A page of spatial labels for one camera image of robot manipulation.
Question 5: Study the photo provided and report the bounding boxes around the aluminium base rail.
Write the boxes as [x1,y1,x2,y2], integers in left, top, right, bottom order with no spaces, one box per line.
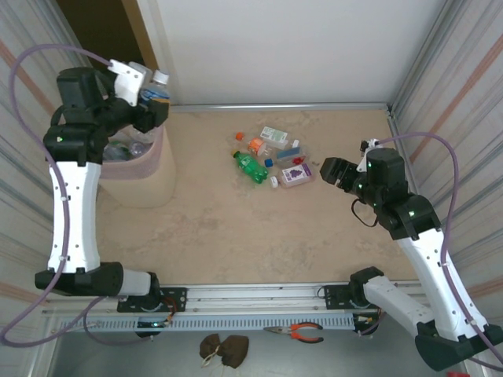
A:
[46,279,471,315]

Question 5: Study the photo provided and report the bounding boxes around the square bottle purple grape label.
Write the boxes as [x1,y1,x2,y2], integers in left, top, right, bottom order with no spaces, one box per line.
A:
[270,163,318,190]

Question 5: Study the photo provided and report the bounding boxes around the aluminium back frame bar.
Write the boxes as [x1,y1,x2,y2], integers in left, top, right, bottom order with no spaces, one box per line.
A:
[172,102,392,114]

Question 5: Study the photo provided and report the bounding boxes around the square bottle green white label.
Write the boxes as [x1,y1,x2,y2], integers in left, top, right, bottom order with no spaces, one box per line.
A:
[259,125,302,150]

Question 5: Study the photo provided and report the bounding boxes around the white slotted cable duct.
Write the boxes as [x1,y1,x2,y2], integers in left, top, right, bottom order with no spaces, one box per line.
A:
[58,313,357,333]

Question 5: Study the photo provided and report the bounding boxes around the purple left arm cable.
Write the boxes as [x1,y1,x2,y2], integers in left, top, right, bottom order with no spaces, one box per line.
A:
[0,44,154,349]

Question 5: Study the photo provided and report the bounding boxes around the brown cloth pouch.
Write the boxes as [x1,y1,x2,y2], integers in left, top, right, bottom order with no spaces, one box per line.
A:
[199,333,250,370]

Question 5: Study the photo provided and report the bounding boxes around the beige bin pink bag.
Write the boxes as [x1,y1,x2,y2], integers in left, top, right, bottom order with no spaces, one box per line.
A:
[96,117,178,209]

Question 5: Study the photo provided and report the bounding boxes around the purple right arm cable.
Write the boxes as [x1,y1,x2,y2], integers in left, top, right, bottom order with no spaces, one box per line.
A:
[376,132,503,370]

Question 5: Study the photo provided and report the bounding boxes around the orange handled pliers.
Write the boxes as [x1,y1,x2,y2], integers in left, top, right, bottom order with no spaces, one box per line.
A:
[263,321,325,344]

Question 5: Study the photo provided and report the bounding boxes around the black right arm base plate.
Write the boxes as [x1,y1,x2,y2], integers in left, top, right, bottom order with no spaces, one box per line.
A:
[322,283,395,311]

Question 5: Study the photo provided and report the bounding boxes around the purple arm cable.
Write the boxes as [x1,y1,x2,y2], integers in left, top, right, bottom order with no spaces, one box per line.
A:
[0,44,154,349]
[376,132,503,370]

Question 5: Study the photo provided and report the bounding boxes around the clear bottle orange label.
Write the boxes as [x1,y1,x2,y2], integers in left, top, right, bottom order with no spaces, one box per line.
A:
[234,132,272,158]

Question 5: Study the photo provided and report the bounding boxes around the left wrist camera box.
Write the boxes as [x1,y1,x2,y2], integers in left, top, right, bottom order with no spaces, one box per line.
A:
[108,58,153,108]

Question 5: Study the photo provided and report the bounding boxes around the controller board green light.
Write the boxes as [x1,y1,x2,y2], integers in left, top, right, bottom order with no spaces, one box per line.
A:
[135,318,172,330]

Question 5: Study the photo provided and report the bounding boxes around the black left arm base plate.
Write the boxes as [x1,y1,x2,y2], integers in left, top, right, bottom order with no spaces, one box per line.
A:
[116,287,188,313]

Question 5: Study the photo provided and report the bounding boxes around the brown wooden door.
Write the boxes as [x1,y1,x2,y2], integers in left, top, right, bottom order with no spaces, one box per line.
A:
[57,0,160,79]

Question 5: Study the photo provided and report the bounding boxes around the clear bottle blue label white cap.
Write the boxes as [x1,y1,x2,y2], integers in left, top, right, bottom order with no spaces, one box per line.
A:
[139,69,172,104]

